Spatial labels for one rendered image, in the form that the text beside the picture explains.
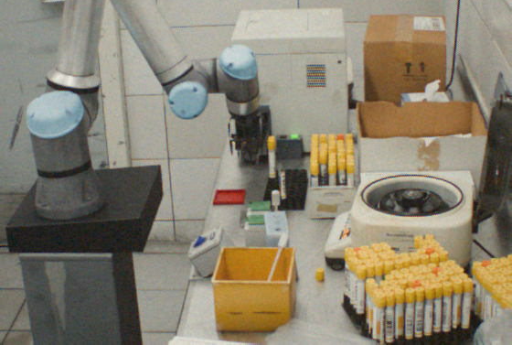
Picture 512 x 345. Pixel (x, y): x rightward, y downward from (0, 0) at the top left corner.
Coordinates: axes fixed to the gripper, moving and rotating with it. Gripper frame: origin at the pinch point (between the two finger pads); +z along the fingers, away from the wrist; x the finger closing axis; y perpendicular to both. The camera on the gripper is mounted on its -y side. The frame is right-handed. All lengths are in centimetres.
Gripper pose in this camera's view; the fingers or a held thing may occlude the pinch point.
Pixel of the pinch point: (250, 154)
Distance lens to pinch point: 243.2
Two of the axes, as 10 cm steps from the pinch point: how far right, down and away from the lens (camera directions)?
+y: -0.4, 7.8, -6.2
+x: 10.0, -0.2, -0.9
